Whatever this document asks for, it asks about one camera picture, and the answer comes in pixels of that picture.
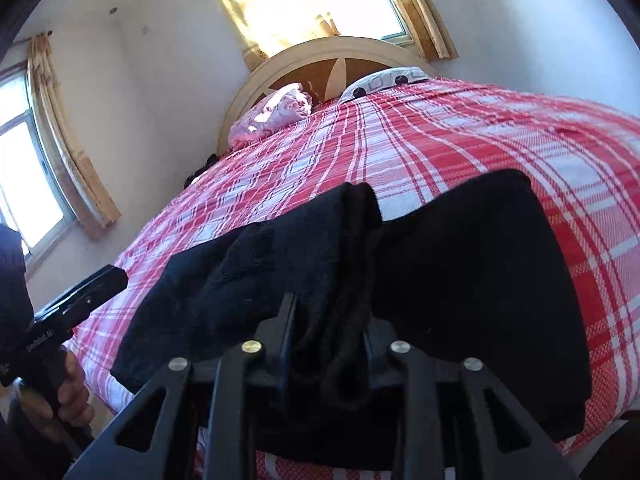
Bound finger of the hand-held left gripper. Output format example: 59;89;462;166
35;265;130;323

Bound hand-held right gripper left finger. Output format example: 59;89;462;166
65;292;299;480

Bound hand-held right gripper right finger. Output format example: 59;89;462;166
369;317;586;480

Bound black pants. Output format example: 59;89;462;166
110;169;593;461

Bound person's left forearm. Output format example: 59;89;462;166
0;395;76;480

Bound person's left hand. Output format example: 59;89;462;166
20;350;96;443

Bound person's dark clothing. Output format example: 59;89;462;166
0;222;36;333

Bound side window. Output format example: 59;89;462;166
0;60;76;261

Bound yellow side curtain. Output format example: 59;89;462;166
27;32;122;240

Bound dark cloth beside bed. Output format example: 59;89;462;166
184;154;221;186

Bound pink pillow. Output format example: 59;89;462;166
228;83;315;146

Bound red plaid bed sheet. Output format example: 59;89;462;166
65;76;640;480

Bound cream wooden headboard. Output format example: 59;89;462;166
216;36;441;156

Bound white patterned pillow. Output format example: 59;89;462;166
340;66;432;102

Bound dark maroon cloth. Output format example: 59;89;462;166
575;412;640;480

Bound yellow patterned curtain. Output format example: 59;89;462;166
197;0;341;71
375;0;460;61

